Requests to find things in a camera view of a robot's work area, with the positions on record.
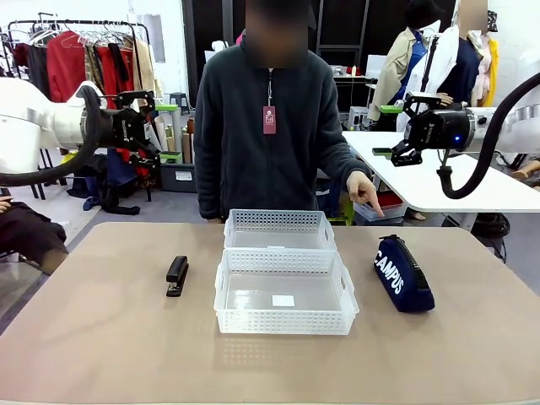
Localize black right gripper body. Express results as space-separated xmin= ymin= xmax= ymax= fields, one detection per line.
xmin=407 ymin=110 xmax=472 ymax=152

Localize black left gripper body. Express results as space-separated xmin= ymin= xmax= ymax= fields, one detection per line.
xmin=86 ymin=108 xmax=149 ymax=150

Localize black stapler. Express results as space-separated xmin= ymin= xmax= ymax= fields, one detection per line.
xmin=165 ymin=255 xmax=190 ymax=298

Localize navy CAMPUS pencil case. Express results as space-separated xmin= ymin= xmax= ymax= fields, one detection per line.
xmin=372 ymin=235 xmax=436 ymax=314

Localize person's left hand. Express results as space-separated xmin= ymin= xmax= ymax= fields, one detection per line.
xmin=346 ymin=170 xmax=386 ymax=219

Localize grey stool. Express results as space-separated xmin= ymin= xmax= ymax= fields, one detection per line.
xmin=169 ymin=91 xmax=189 ymax=117

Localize grey storage bin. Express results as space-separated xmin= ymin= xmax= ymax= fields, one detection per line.
xmin=159 ymin=162 xmax=197 ymax=194

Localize white background table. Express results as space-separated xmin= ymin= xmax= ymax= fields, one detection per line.
xmin=341 ymin=130 xmax=540 ymax=214

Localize mannequin in beige coat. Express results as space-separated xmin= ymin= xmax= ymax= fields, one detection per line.
xmin=366 ymin=25 xmax=428 ymax=122

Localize beige hanging garment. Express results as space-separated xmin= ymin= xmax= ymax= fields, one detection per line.
xmin=133 ymin=39 xmax=164 ymax=101

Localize black stand pole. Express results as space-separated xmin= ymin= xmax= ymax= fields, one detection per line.
xmin=423 ymin=35 xmax=440 ymax=95

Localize clear storage box red contents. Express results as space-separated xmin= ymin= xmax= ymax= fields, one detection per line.
xmin=353 ymin=201 xmax=408 ymax=225

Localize mannequin in white coat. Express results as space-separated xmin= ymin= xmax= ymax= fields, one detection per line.
xmin=417 ymin=0 xmax=490 ymax=109

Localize black cloth pile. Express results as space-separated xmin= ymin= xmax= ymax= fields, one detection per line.
xmin=100 ymin=185 xmax=142 ymax=217

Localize yellow hanging garment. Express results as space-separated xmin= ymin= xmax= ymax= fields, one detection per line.
xmin=483 ymin=36 xmax=501 ymax=107

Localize red hanging garment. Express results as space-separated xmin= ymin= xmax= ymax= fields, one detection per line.
xmin=46 ymin=30 xmax=89 ymax=105

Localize lime green stool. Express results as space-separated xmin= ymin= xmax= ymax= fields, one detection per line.
xmin=327 ymin=192 xmax=356 ymax=227

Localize person in dark fleece jacket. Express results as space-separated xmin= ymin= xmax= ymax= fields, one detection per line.
xmin=193 ymin=0 xmax=373 ymax=224

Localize black clothes rack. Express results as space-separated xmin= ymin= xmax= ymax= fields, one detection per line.
xmin=0 ymin=12 xmax=154 ymax=203

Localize small white perforated plastic basket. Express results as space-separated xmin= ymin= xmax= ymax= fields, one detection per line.
xmin=223 ymin=208 xmax=338 ymax=253

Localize seated person in dark trousers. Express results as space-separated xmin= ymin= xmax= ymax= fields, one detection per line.
xmin=0 ymin=187 xmax=69 ymax=276

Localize large white perforated plastic basket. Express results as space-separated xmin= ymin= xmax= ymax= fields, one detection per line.
xmin=213 ymin=247 xmax=360 ymax=337

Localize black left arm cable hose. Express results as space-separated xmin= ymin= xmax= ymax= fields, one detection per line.
xmin=0 ymin=85 xmax=105 ymax=187

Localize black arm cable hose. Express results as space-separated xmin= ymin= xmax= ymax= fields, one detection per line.
xmin=436 ymin=71 xmax=540 ymax=201
xmin=0 ymin=85 xmax=105 ymax=187

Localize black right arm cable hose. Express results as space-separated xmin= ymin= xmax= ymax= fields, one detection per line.
xmin=436 ymin=71 xmax=540 ymax=201

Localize dark red lanyard badge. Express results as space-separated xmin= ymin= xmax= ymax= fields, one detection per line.
xmin=262 ymin=105 xmax=278 ymax=136

